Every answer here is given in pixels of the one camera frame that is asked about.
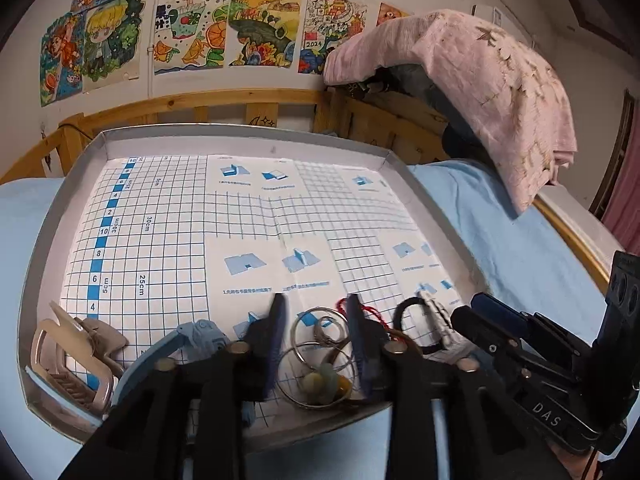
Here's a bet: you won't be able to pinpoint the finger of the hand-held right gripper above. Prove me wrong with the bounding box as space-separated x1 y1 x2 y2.
470 292 596 353
450 305 593 397

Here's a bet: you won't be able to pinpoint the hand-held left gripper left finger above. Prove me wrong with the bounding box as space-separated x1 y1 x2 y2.
55 292 291 480

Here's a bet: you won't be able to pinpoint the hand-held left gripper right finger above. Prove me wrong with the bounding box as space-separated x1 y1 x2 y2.
345 292 551 480

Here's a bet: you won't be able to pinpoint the silver metal ring bangles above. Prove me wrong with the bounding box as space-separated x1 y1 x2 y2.
276 306 360 409

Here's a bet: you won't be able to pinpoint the white hair clip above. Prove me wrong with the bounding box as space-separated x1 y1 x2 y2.
417 287 470 357

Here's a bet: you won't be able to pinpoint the black hair tie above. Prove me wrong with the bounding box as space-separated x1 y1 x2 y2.
392 296 451 356

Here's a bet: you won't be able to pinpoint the pale green bead charm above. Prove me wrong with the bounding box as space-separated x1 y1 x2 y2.
302 365 341 404

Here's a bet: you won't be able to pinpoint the taupe claw hair clip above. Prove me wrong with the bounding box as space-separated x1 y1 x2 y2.
75 315 129 377

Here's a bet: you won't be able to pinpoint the grey cardboard tray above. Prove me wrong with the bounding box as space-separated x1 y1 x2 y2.
17 125 476 456

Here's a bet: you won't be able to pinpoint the cream claw hair clip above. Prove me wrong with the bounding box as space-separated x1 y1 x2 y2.
30 302 118 417

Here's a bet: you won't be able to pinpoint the person's right hand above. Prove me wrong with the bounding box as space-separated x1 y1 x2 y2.
547 440 601 480

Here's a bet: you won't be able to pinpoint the blue hair clip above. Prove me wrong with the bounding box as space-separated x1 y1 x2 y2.
112 318 235 411

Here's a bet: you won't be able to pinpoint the light blue bed sheet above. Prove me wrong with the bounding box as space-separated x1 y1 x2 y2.
0 157 622 480

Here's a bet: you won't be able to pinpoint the white mattress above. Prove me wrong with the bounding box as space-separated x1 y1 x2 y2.
537 185 617 257

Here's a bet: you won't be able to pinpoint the blue grid paper sheet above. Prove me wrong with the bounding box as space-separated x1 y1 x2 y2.
27 155 473 411

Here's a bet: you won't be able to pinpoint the pink curtain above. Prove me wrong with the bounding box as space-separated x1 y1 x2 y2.
600 130 640 257

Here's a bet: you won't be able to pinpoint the pink blanket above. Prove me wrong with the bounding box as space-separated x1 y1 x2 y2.
322 9 579 216

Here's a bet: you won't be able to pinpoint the dark grey cloth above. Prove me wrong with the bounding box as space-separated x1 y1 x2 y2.
350 62 482 161

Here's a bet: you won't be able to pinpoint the red string bracelet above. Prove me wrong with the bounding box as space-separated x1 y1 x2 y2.
336 296 397 332

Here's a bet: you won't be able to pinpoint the wooden bed frame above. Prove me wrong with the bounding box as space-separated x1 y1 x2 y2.
0 87 615 286

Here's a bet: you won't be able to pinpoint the black cable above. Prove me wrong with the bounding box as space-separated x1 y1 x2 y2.
57 112 97 142

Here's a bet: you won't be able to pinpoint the group of wall drawings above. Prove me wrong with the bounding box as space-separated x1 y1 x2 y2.
39 0 416 109

